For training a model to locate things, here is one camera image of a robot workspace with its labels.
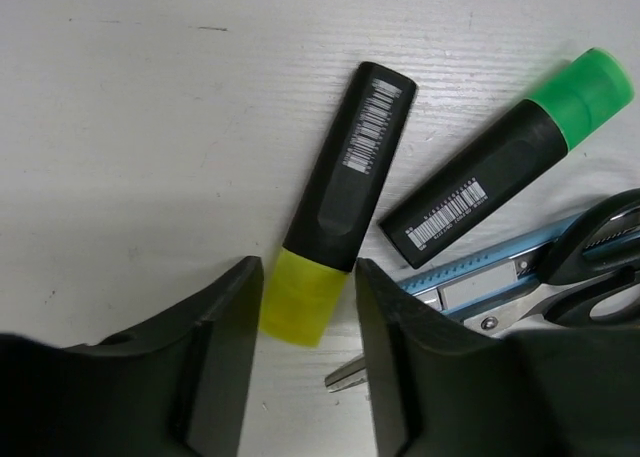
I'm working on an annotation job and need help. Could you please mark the green highlighter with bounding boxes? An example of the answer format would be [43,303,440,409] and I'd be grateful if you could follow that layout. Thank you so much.
[379,48,634,269]

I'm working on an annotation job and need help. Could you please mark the yellow highlighter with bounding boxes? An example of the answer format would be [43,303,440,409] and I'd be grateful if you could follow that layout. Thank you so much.
[259,61,417,347]

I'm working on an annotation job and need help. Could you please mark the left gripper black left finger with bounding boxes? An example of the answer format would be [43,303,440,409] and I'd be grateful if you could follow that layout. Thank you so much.
[1,256,264,456]

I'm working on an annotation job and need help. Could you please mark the black handled scissors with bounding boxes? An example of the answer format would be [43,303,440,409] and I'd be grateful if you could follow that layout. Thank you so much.
[324,187,640,392]

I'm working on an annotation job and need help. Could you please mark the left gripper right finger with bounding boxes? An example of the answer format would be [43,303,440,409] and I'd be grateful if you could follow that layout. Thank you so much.
[355,259,639,456]

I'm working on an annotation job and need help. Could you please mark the blue white utility knife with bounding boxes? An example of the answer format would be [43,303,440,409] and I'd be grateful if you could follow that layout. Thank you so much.
[397,216,599,337]

